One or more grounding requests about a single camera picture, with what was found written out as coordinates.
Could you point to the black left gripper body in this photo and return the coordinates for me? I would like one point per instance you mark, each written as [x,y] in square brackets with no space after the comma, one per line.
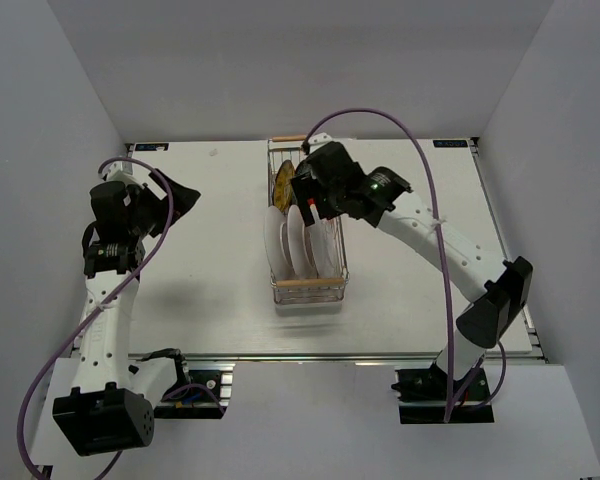
[150,211]

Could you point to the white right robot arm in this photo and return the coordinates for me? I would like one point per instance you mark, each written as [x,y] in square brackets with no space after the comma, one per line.
[495,288]

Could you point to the white plate red characters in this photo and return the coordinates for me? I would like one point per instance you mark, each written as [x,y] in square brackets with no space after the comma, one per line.
[323,246]

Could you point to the large plain white plate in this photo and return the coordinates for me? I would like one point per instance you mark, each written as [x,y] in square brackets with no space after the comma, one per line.
[274,221]

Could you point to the wire dish rack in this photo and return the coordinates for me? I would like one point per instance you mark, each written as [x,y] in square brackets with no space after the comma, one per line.
[315,292]

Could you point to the white plate red green dots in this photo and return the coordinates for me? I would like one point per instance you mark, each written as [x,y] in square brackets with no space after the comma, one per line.
[285,249]

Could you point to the white plate teal arc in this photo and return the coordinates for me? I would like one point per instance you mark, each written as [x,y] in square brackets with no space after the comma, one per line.
[296,242]

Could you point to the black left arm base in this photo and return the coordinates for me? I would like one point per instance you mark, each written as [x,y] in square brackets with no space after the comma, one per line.
[198,393]

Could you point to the yellow patterned plate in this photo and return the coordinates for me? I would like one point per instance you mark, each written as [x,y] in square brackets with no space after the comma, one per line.
[282,191]

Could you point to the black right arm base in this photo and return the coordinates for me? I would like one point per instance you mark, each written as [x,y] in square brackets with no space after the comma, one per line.
[422,398]

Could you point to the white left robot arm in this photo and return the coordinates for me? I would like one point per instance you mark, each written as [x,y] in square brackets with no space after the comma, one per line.
[111,403]

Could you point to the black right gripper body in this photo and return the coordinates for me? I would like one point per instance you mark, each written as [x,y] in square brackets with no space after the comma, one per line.
[329,198]

